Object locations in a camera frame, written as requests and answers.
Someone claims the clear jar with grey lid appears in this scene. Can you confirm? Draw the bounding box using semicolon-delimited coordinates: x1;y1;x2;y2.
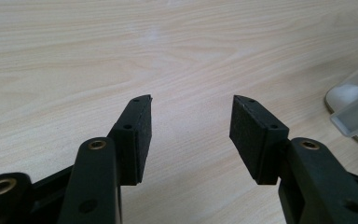
324;55;358;149

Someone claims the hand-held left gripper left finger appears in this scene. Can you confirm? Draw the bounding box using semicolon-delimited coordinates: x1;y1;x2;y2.
57;94;153;224

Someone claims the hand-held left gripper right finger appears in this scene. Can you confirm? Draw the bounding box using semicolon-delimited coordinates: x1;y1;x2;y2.
228;94;358;224

